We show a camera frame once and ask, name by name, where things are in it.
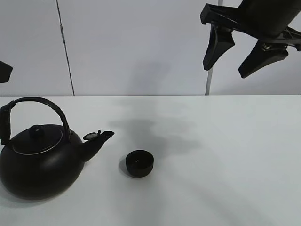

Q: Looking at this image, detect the small black teacup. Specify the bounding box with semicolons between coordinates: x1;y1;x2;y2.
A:
125;150;154;178

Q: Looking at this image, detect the black round teapot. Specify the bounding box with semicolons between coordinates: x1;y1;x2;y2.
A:
0;97;114;200

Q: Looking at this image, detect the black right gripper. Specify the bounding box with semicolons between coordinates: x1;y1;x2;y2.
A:
200;0;301;79

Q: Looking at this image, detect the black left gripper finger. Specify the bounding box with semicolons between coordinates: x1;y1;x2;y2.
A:
0;61;13;83

